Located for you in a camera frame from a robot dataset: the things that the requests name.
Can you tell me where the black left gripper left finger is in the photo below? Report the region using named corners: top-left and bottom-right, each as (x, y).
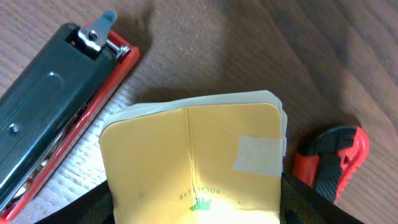
top-left (35, 181), bottom-right (115, 224)

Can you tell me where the yellow sticky note pad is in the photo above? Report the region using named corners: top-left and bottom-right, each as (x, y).
top-left (99, 90), bottom-right (287, 223)

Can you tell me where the red black stapler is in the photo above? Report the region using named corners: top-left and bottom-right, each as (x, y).
top-left (1, 10), bottom-right (140, 223)

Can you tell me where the red utility knife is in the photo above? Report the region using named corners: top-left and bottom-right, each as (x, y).
top-left (292, 126), bottom-right (370, 203)

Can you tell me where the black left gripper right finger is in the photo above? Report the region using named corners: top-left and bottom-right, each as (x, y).
top-left (280, 172), bottom-right (363, 224)

